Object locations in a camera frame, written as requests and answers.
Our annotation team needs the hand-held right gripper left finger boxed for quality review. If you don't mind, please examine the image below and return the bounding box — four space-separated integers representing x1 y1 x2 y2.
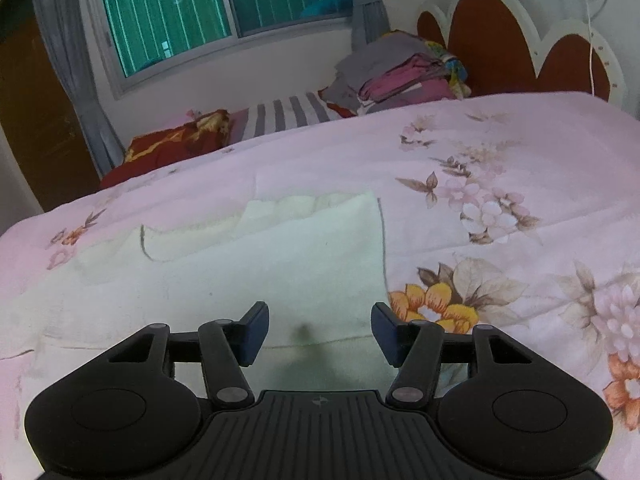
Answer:
107 301 271 409

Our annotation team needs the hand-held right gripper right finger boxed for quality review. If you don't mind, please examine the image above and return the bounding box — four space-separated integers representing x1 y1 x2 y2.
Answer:
371 302 532 409

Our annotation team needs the white small cloth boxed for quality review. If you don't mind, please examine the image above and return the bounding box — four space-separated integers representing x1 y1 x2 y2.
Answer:
42 191 401 395

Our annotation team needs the stack of folded clothes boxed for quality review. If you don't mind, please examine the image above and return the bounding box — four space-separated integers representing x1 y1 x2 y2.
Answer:
320 31 437 112

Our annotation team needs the pink floral blanket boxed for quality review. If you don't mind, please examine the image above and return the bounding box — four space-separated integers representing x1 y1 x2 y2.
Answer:
0 91 640 466

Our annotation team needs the red floral pillow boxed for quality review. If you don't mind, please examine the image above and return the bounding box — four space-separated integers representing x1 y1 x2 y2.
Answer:
100 109 236 191

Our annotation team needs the grey striped pillow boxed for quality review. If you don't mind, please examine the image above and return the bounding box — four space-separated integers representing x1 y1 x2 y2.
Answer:
226 91 351 143

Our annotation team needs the pink folded garment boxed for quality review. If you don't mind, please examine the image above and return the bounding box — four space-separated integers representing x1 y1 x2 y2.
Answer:
359 56 457 107

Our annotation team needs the colourful patterned cloth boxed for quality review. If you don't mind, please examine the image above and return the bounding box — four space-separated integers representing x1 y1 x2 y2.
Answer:
424 39 472 99

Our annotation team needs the brown wooden door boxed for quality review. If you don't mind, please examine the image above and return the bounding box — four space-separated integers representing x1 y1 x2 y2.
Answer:
0 12 102 200

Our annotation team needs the red and white headboard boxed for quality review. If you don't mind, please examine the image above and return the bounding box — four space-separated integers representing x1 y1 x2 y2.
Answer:
416 0 627 107

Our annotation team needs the grey curtain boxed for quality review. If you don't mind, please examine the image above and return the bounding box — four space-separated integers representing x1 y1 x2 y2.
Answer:
334 0 392 52
29 0 125 173

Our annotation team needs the window with green bars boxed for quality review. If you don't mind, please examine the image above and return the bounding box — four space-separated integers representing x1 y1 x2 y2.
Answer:
86 0 355 92

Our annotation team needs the white cable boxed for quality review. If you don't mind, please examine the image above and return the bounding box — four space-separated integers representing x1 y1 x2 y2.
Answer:
570 0 617 97

